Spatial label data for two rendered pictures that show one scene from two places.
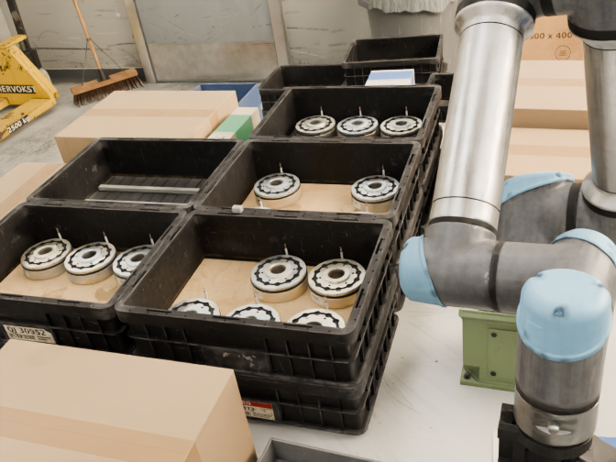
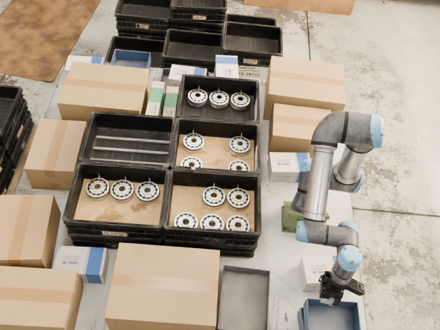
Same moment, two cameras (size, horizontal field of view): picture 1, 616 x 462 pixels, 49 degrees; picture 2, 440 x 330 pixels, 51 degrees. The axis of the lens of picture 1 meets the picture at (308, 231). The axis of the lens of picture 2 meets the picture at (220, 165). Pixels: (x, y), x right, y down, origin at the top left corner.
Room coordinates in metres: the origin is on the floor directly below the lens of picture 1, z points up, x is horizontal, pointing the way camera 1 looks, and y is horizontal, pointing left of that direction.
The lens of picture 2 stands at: (-0.01, 0.54, 2.59)
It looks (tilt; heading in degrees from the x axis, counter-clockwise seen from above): 53 degrees down; 334
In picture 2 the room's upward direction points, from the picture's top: 7 degrees clockwise
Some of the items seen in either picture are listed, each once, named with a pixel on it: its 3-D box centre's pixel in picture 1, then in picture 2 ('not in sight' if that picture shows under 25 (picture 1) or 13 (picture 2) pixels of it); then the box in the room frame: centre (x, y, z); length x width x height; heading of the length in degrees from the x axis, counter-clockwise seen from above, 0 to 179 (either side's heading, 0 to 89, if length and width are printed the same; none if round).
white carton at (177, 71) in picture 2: not in sight; (187, 79); (1.83, -0.09, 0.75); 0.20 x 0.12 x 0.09; 64
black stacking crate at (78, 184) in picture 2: (70, 274); (119, 201); (1.08, 0.46, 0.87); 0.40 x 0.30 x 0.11; 68
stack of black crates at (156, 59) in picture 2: not in sight; (137, 63); (2.58, 0.05, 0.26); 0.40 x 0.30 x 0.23; 66
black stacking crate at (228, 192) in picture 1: (314, 200); (216, 152); (1.21, -0.02, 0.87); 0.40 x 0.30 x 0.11; 68
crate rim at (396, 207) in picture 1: (311, 179); (217, 146); (1.21, -0.02, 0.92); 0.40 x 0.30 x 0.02; 68
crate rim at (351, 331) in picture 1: (259, 268); (213, 201); (0.93, 0.09, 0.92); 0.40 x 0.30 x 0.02; 68
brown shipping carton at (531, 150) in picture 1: (535, 183); (299, 132); (1.27, -0.51, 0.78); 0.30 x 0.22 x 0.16; 64
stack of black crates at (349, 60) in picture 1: (397, 99); (198, 21); (2.79, -0.48, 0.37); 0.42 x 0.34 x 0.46; 66
